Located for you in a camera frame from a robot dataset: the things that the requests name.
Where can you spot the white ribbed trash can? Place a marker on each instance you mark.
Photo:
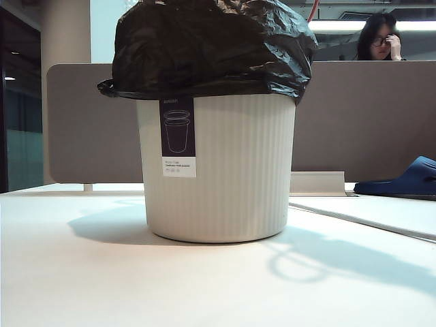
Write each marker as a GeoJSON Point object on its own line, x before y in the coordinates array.
{"type": "Point", "coordinates": [238, 170]}

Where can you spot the black garbage bag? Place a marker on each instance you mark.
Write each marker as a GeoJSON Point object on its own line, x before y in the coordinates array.
{"type": "Point", "coordinates": [211, 51]}

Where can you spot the dark product label sticker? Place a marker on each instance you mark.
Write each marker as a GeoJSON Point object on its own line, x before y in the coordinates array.
{"type": "Point", "coordinates": [178, 136]}

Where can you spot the white partition support leg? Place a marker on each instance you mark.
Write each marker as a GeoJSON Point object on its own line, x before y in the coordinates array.
{"type": "Point", "coordinates": [88, 187]}

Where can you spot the grey desk partition panel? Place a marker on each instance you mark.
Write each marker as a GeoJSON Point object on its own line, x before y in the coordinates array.
{"type": "Point", "coordinates": [85, 129]}

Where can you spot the brown desk partition panel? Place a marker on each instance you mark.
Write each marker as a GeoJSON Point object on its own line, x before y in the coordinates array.
{"type": "Point", "coordinates": [357, 119]}

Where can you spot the white ceiling light strip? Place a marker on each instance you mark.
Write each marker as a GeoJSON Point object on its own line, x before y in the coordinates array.
{"type": "Point", "coordinates": [340, 25]}

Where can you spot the blue slipper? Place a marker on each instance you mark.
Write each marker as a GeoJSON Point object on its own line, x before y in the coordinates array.
{"type": "Point", "coordinates": [402, 184]}

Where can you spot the beige round pillar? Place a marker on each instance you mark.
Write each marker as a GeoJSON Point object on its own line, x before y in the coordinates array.
{"type": "Point", "coordinates": [64, 34]}

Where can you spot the dark-haired woman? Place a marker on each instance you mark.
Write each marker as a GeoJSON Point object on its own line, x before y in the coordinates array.
{"type": "Point", "coordinates": [381, 44]}

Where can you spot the dark glass office door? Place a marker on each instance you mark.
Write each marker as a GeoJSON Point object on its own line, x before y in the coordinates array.
{"type": "Point", "coordinates": [20, 102]}

